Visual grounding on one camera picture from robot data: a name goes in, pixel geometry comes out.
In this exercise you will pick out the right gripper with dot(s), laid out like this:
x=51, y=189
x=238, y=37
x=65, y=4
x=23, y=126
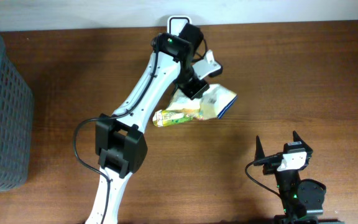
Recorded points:
x=269, y=168

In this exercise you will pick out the green drink carton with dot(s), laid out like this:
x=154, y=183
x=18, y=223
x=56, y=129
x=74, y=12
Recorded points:
x=164, y=118

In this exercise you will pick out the yellow snack bag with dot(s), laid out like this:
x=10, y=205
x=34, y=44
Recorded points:
x=215, y=101

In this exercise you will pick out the grey plastic mesh basket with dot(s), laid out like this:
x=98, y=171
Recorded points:
x=16, y=117

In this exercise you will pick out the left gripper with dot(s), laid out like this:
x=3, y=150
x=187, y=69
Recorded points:
x=196, y=91

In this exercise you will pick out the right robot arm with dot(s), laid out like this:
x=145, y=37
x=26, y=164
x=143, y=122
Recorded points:
x=302, y=199

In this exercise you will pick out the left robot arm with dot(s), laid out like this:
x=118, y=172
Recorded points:
x=120, y=142

